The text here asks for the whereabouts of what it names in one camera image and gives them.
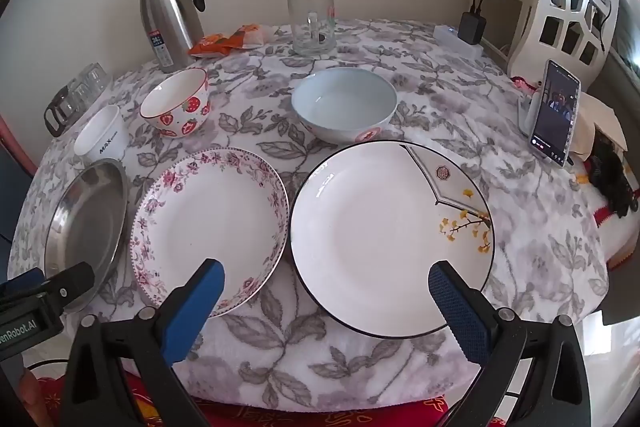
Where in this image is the clear drinking glass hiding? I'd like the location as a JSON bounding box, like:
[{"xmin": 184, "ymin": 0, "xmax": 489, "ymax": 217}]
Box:
[{"xmin": 82, "ymin": 63, "xmax": 112, "ymax": 100}]

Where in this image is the dark cloth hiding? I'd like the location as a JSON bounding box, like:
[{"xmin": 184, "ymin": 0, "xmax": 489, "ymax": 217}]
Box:
[{"xmin": 585, "ymin": 127, "xmax": 640, "ymax": 220}]

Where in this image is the red trimmed white blanket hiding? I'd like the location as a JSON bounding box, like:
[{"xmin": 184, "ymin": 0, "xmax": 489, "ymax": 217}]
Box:
[{"xmin": 575, "ymin": 167, "xmax": 640, "ymax": 273}]

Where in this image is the black charger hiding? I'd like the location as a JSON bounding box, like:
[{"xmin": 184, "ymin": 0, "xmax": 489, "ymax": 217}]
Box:
[{"xmin": 459, "ymin": 11, "xmax": 487, "ymax": 45}]

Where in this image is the black rimmed white plate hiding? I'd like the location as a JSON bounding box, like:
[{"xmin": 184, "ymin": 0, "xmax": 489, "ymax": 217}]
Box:
[{"xmin": 289, "ymin": 140, "xmax": 496, "ymax": 338}]

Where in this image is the red printed cloth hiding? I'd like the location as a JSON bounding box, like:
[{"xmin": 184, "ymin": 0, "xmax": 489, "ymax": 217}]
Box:
[{"xmin": 37, "ymin": 374, "xmax": 506, "ymax": 427}]

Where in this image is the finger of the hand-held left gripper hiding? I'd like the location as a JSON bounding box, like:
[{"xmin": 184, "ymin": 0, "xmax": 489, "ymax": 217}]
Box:
[
  {"xmin": 0, "ymin": 267, "xmax": 47, "ymax": 298},
  {"xmin": 46, "ymin": 261, "xmax": 96, "ymax": 312}
]

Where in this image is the orange snack packet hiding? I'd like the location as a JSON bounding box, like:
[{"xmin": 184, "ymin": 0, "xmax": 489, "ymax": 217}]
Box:
[
  {"xmin": 227, "ymin": 24, "xmax": 266, "ymax": 50},
  {"xmin": 188, "ymin": 33, "xmax": 236, "ymax": 58}
]

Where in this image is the stainless steel thermos jug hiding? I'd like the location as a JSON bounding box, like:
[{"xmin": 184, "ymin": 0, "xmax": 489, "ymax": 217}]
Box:
[{"xmin": 136, "ymin": 0, "xmax": 207, "ymax": 74}]

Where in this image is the dark blue panel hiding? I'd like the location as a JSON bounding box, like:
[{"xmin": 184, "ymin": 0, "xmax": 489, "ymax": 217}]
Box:
[{"xmin": 0, "ymin": 147, "xmax": 32, "ymax": 253}]

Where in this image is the grey floral tablecloth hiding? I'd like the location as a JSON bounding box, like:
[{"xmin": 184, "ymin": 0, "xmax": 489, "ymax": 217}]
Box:
[{"xmin": 7, "ymin": 19, "xmax": 611, "ymax": 410}]

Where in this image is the pink floral rim plate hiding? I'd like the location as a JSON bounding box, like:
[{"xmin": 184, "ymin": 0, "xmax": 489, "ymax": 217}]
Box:
[{"xmin": 129, "ymin": 148, "xmax": 291, "ymax": 319}]

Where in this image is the beige paper box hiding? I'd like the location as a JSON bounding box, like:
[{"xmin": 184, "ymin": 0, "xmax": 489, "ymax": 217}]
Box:
[{"xmin": 570, "ymin": 94, "xmax": 628, "ymax": 158}]

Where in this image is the pink curved bar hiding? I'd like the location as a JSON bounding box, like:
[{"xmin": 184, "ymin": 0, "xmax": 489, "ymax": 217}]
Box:
[{"xmin": 0, "ymin": 114, "xmax": 36, "ymax": 172}]

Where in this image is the white power strip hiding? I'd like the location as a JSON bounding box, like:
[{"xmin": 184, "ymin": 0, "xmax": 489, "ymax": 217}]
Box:
[{"xmin": 434, "ymin": 24, "xmax": 485, "ymax": 58}]

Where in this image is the white square bowl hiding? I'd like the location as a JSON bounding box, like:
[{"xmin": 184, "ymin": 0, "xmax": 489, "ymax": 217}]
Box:
[{"xmin": 73, "ymin": 105, "xmax": 132, "ymax": 172}]

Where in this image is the glass teapot with black handle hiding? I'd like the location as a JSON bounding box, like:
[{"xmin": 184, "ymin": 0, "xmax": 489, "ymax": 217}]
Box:
[{"xmin": 44, "ymin": 79, "xmax": 93, "ymax": 138}]

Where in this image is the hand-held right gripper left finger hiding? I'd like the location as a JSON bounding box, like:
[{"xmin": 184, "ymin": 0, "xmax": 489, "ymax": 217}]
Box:
[{"xmin": 59, "ymin": 258, "xmax": 226, "ymax": 427}]

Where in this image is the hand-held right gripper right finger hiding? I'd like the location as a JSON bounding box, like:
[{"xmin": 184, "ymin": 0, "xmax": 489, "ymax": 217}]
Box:
[{"xmin": 427, "ymin": 259, "xmax": 603, "ymax": 427}]

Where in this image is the light blue bowl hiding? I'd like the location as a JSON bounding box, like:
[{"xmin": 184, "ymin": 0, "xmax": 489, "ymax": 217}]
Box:
[{"xmin": 291, "ymin": 67, "xmax": 399, "ymax": 145}]

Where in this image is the clear glass mug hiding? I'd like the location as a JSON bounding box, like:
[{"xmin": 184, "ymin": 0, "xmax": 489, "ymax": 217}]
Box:
[{"xmin": 287, "ymin": 0, "xmax": 337, "ymax": 56}]

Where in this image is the smartphone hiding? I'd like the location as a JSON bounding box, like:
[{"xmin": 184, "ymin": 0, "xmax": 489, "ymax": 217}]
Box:
[{"xmin": 530, "ymin": 59, "xmax": 582, "ymax": 168}]

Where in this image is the strawberry print bowl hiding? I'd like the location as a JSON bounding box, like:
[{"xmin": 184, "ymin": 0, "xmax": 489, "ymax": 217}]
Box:
[{"xmin": 139, "ymin": 68, "xmax": 212, "ymax": 138}]

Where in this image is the stainless steel plate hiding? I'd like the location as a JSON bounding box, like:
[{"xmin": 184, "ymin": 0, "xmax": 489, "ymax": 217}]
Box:
[{"xmin": 44, "ymin": 158, "xmax": 130, "ymax": 313}]

